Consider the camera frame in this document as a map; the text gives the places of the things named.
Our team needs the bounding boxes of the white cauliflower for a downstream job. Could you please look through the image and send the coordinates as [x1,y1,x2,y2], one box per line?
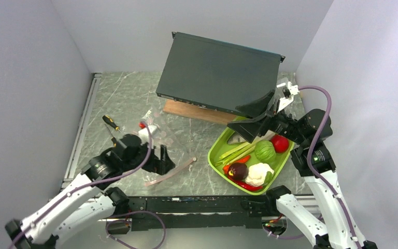
[244,163,275,187]

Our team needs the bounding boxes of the dark rack server chassis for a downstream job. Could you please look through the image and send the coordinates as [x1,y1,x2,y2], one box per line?
[156,32,285,117]

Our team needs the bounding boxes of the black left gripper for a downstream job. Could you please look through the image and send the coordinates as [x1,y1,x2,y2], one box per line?
[123,140,175,175]

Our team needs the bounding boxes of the green celery stalks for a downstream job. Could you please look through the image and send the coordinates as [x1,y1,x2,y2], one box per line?
[216,140,261,166]

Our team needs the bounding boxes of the aluminium rail left edge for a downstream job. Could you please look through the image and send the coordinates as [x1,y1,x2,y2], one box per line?
[60,73,103,190]

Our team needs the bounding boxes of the long red chili pepper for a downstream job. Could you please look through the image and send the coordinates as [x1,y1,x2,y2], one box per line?
[227,176,263,192]

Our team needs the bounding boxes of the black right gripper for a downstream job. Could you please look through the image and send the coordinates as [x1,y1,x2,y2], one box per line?
[227,89,307,145]

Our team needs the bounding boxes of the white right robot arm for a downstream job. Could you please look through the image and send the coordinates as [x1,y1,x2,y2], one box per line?
[228,90,377,248]

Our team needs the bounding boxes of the wooden block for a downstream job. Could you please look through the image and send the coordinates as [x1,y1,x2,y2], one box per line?
[163,100,237,125]

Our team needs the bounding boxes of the green cabbage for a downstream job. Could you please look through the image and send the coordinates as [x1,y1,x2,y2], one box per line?
[254,140,276,163]

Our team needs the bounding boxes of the black yellow screwdriver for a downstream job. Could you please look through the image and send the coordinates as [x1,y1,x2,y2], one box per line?
[104,124,117,147]
[102,115,120,132]

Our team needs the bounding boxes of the green plastic tray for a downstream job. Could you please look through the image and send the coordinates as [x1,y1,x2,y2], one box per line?
[208,128,294,196]

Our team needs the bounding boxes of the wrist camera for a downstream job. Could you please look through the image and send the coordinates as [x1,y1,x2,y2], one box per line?
[276,77,300,113]
[138,123,159,143]

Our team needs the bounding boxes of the dark purple eggplant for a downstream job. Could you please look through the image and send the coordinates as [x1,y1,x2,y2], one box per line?
[228,163,248,181]

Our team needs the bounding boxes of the grey fish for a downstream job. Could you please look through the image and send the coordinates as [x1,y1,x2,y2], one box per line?
[226,133,246,145]

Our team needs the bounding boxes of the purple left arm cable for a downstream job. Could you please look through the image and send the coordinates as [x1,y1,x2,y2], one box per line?
[8,120,153,249]

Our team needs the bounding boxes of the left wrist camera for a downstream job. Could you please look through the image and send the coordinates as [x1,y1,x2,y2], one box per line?
[138,123,159,143]

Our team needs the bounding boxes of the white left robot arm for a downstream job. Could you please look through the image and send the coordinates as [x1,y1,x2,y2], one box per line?
[5,134,176,248]

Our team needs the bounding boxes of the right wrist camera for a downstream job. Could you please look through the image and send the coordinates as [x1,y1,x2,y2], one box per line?
[276,77,300,113]

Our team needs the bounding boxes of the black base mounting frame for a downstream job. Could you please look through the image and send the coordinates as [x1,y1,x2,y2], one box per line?
[112,195,280,231]

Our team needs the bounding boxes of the clear zip top bag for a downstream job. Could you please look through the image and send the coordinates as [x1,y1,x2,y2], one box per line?
[143,107,197,187]

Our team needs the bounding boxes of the red tomato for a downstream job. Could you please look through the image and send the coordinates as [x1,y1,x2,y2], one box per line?
[270,134,289,154]

